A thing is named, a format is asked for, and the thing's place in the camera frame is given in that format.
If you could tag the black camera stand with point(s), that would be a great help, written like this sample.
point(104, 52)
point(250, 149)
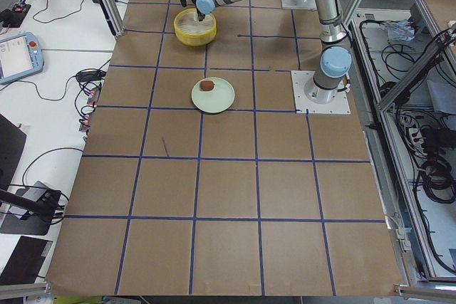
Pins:
point(31, 210)

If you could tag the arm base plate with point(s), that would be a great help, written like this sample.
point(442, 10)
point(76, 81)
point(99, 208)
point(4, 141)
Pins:
point(309, 5)
point(309, 99)

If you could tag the brown steamed bun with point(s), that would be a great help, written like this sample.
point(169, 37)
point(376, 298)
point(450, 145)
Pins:
point(206, 85)

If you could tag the light green plate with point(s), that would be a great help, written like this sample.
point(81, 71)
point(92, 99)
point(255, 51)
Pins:
point(216, 100)

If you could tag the black laptop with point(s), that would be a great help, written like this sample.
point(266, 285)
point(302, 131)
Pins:
point(13, 141)

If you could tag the middle yellow bamboo steamer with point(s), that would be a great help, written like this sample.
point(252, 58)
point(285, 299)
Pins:
point(193, 33)

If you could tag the teach pendant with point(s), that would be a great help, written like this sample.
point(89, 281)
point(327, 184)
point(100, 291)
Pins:
point(21, 56)

